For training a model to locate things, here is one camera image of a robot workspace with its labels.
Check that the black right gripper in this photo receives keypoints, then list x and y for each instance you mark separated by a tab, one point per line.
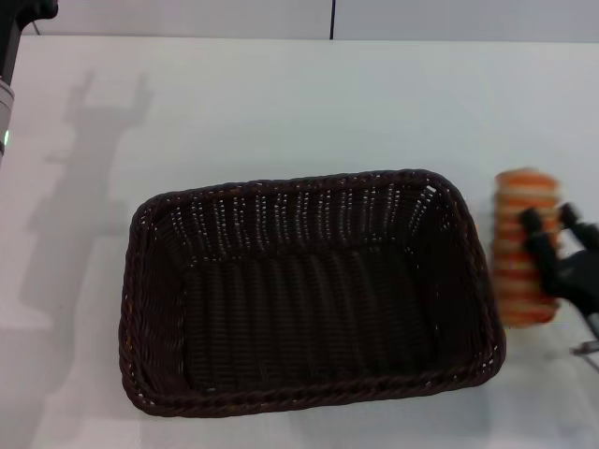
578	276

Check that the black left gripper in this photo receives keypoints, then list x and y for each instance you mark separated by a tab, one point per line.
11	28

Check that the orange striped bread loaf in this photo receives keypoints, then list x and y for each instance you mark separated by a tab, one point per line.
512	243

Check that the dark woven rectangular basket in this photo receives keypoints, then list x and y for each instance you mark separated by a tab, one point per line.
304	299

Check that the black vertical background strip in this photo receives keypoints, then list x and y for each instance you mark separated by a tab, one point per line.
332	18

